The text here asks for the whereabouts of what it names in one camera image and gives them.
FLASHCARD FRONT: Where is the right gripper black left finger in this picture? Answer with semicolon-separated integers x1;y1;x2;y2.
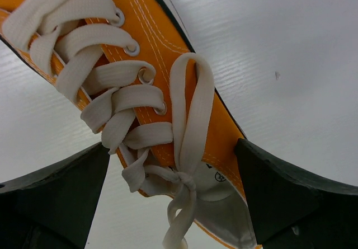
1;143;110;248

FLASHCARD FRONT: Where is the orange sneaker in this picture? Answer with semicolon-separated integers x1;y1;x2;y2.
1;0;260;248

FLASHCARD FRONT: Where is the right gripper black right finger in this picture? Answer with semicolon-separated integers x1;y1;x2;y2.
235;139;357;248

